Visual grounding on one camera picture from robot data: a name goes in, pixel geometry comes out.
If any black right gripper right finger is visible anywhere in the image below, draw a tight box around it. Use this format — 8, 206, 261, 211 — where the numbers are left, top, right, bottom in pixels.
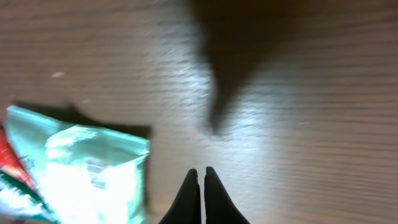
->
204, 167, 249, 224

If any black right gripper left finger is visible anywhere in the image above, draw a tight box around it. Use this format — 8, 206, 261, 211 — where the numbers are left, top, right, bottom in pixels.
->
159, 169, 201, 224

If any mint green tissue pack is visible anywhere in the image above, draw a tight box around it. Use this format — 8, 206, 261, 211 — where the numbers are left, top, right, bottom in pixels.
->
3, 106, 150, 224

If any green white wipes pack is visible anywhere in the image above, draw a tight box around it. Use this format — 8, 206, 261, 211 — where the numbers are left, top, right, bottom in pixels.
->
1, 171, 59, 223

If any red coffee stick sachet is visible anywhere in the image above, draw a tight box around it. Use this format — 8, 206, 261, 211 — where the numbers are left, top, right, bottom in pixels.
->
0, 125, 37, 191

